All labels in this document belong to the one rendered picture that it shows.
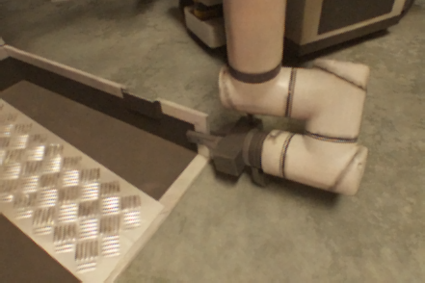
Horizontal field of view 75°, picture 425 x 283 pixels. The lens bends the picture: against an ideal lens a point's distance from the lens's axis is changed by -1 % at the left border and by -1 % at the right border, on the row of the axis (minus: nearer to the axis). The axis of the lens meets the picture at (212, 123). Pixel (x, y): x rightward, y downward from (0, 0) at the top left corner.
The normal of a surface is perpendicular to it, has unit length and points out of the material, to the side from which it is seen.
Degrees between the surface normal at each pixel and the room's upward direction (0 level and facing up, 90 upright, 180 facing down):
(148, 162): 1
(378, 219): 0
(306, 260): 0
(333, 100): 59
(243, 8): 98
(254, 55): 98
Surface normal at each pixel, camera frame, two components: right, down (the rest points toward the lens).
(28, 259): -0.06, -0.75
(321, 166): -0.55, 0.12
